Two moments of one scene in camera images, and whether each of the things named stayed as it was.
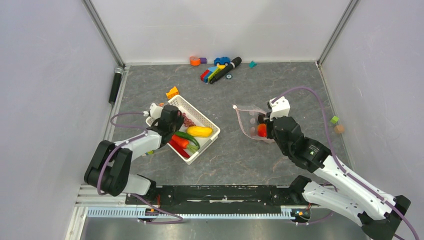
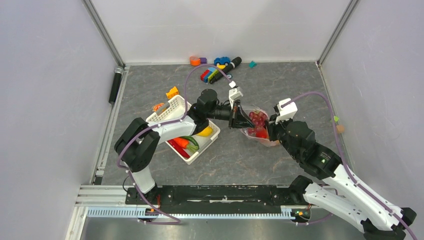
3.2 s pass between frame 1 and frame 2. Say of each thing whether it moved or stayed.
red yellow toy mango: stayed
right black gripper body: stayed
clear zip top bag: stayed
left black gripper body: moved
